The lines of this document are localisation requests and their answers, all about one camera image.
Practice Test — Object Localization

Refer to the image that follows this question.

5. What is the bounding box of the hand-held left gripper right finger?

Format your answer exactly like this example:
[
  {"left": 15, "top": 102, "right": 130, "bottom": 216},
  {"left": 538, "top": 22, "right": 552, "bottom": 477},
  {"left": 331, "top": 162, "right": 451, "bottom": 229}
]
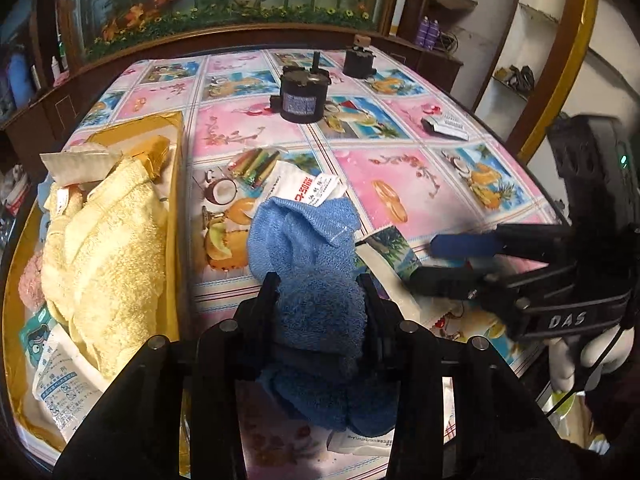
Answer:
[{"left": 357, "top": 274, "right": 581, "bottom": 480}]

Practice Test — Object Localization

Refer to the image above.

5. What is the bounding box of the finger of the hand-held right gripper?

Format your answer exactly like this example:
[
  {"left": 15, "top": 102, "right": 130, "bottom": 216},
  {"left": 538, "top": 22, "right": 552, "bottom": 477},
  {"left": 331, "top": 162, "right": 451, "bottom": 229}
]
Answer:
[
  {"left": 407, "top": 264, "right": 502, "bottom": 306},
  {"left": 430, "top": 224, "right": 572, "bottom": 263}
]

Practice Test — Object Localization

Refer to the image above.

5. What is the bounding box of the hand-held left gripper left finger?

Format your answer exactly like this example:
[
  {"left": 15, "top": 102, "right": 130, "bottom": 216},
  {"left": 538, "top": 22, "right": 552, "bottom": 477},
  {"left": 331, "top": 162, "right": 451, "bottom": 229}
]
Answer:
[{"left": 52, "top": 272, "right": 281, "bottom": 480}]

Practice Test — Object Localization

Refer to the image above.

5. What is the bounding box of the blue towel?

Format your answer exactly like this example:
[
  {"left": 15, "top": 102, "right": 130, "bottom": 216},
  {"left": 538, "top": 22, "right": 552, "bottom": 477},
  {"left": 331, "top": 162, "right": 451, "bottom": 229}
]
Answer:
[{"left": 246, "top": 196, "right": 401, "bottom": 438}]

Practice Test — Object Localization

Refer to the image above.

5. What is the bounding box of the gold cardboard box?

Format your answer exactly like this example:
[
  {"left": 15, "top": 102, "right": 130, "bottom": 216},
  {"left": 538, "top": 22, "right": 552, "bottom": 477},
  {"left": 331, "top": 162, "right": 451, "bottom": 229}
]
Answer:
[{"left": 7, "top": 110, "right": 193, "bottom": 480}]

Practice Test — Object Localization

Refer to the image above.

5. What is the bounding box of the large yellow towel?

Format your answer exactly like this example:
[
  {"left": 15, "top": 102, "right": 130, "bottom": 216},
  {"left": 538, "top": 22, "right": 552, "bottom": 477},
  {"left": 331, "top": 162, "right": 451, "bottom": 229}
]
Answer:
[{"left": 42, "top": 157, "right": 168, "bottom": 381}]

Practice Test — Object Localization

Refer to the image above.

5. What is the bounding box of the white packet blue print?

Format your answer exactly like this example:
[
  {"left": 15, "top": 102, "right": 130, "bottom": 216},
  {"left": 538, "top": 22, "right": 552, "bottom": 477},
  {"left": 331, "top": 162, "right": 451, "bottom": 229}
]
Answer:
[{"left": 32, "top": 324, "right": 108, "bottom": 443}]

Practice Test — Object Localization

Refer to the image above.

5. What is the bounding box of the light blue tissue pack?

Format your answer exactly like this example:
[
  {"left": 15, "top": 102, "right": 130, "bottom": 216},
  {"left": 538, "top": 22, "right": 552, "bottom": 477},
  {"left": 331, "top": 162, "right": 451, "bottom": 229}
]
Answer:
[{"left": 19, "top": 307, "right": 56, "bottom": 376}]

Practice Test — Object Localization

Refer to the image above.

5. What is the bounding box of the pink fluffy cloth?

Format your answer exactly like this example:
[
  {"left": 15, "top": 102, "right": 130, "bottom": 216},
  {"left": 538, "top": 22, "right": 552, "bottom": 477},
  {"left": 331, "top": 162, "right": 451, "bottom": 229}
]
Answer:
[{"left": 19, "top": 252, "right": 51, "bottom": 306}]

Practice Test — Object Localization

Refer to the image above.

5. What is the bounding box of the white paper pouch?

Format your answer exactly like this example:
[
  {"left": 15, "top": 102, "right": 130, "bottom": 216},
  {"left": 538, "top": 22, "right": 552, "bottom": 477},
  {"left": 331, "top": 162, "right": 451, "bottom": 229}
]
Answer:
[{"left": 39, "top": 142, "right": 126, "bottom": 186}]

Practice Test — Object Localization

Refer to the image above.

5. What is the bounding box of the person's right forearm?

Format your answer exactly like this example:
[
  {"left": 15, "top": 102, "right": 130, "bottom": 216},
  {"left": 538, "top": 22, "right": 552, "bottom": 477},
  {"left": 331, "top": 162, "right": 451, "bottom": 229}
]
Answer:
[{"left": 550, "top": 360, "right": 640, "bottom": 480}]

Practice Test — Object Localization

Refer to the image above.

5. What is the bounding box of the person's right hand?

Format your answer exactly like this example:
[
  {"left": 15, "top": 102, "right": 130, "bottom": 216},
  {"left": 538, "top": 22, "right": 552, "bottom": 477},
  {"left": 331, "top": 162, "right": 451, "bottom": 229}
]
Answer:
[{"left": 545, "top": 327, "right": 636, "bottom": 394}]

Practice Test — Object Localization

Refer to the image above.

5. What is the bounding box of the clear plastic bag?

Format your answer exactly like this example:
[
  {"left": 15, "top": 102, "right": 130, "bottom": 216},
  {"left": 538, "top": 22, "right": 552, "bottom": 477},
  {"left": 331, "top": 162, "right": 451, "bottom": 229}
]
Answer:
[{"left": 354, "top": 227, "right": 423, "bottom": 321}]

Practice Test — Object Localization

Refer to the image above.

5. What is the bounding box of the white glove packet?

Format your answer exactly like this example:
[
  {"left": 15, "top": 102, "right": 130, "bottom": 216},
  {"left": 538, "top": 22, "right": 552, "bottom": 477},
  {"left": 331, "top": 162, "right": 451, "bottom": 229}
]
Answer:
[{"left": 327, "top": 427, "right": 398, "bottom": 457}]

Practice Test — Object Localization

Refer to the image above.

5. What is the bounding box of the small black white packet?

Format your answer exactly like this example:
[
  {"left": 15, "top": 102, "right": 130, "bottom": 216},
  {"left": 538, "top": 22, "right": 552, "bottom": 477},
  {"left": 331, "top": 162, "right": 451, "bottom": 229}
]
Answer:
[{"left": 421, "top": 114, "right": 470, "bottom": 142}]

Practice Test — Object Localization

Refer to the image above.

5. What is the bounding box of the printed fruit tablecloth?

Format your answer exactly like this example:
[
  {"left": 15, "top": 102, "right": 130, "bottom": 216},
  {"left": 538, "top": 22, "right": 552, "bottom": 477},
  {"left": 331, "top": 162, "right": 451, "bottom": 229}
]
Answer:
[{"left": 70, "top": 47, "right": 571, "bottom": 480}]

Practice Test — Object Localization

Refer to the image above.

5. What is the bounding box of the white packet red print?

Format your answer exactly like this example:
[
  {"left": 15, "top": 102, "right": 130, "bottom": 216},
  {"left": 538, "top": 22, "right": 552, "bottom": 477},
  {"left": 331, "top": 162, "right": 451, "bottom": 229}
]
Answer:
[{"left": 260, "top": 161, "right": 349, "bottom": 211}]

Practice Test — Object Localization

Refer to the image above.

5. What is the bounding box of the bundle of coloured sticks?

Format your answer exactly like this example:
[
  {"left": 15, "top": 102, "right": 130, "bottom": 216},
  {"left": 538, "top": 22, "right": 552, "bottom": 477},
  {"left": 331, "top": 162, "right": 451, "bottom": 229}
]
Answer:
[{"left": 227, "top": 149, "right": 281, "bottom": 190}]

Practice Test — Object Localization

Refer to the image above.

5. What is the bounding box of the wooden shelf unit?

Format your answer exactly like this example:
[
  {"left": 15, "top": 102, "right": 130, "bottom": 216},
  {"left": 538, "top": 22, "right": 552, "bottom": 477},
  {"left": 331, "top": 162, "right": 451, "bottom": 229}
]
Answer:
[{"left": 390, "top": 0, "right": 478, "bottom": 92}]

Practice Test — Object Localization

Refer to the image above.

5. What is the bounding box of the small black motor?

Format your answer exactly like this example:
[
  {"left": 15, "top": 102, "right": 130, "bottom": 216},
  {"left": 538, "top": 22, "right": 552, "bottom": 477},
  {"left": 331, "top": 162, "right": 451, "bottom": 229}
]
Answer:
[{"left": 342, "top": 35, "right": 378, "bottom": 79}]

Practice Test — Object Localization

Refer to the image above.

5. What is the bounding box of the large black motor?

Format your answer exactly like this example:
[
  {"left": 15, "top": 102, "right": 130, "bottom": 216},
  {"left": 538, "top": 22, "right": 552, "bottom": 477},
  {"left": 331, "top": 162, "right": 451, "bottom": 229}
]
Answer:
[{"left": 270, "top": 50, "right": 332, "bottom": 123}]

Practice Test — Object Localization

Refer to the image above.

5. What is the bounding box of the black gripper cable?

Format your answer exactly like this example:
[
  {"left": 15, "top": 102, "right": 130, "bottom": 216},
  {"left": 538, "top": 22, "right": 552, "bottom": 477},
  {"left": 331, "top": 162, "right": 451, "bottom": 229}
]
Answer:
[{"left": 542, "top": 322, "right": 631, "bottom": 418}]

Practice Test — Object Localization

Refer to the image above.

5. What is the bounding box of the white wall shelf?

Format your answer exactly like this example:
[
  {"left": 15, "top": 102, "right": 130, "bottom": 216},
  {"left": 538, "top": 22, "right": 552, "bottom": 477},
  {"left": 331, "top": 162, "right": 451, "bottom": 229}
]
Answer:
[{"left": 475, "top": 0, "right": 640, "bottom": 131}]

